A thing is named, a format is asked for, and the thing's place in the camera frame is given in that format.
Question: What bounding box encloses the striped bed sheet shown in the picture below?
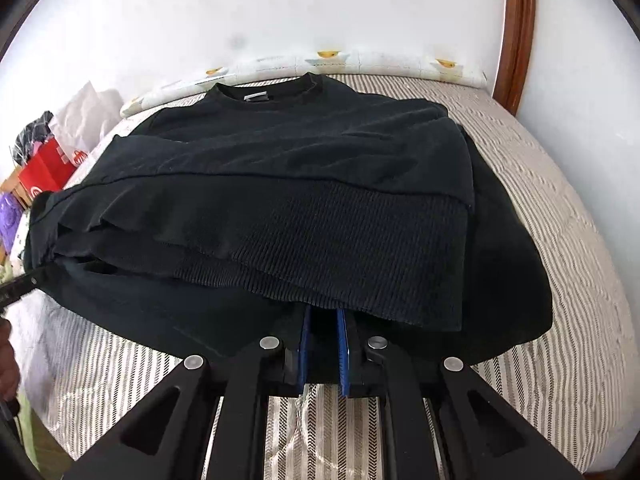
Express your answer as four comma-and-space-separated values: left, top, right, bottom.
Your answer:
10, 72, 635, 480

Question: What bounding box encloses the person's left hand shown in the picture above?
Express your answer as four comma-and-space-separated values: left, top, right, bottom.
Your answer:
0, 319, 21, 402

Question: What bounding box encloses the red paper bag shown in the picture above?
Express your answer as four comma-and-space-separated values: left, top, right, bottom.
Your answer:
17, 139, 77, 202

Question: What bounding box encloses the purple bag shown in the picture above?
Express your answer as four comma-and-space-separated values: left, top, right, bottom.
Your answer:
0, 194, 23, 247

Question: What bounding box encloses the brown wooden door frame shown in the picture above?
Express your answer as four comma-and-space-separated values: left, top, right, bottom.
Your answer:
491, 0, 537, 114

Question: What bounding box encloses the white printed quilt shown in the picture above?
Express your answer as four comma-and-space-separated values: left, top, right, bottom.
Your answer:
120, 50, 489, 118

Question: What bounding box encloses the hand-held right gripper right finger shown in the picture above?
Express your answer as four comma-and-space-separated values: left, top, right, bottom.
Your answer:
336, 309, 586, 480

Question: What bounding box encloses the black sweatshirt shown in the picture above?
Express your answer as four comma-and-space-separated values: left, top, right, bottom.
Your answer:
22, 72, 554, 368

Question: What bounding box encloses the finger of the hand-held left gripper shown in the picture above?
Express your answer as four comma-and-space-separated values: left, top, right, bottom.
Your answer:
0, 265, 42, 309

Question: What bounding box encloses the dark plaid cloth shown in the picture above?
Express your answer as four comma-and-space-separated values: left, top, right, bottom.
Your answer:
10, 110, 56, 167

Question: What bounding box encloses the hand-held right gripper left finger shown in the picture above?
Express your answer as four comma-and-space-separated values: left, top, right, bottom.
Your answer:
62, 307, 315, 480

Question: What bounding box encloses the white plastic bag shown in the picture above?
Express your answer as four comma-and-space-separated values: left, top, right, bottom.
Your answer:
50, 80, 124, 153

